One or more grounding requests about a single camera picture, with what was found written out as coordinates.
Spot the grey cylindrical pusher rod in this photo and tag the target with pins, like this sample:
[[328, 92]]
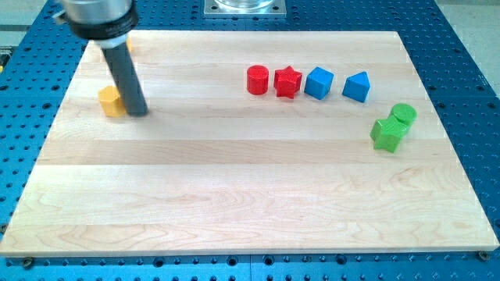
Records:
[[121, 67]]

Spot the yellow hexagon block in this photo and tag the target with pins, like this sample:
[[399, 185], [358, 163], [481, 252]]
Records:
[[111, 102]]

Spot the yellow block behind arm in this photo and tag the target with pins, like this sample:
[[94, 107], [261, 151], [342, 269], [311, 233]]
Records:
[[129, 44]]

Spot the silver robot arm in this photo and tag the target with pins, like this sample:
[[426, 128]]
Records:
[[107, 23]]

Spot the red cylinder block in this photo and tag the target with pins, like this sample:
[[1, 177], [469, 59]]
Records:
[[257, 79]]

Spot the light wooden board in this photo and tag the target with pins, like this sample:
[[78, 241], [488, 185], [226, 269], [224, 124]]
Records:
[[214, 169]]

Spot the red star block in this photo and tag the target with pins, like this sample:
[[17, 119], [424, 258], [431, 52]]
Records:
[[287, 82]]

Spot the blue cube block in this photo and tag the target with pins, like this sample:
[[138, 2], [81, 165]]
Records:
[[318, 83]]

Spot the blue triangular prism block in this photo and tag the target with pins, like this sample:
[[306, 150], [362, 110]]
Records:
[[357, 87]]

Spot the green star block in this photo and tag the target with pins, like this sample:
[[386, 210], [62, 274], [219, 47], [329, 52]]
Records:
[[388, 133]]

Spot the green cylinder block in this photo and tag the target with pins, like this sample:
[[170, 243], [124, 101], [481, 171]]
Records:
[[404, 114]]

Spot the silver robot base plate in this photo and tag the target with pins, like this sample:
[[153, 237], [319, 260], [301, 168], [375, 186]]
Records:
[[244, 8]]

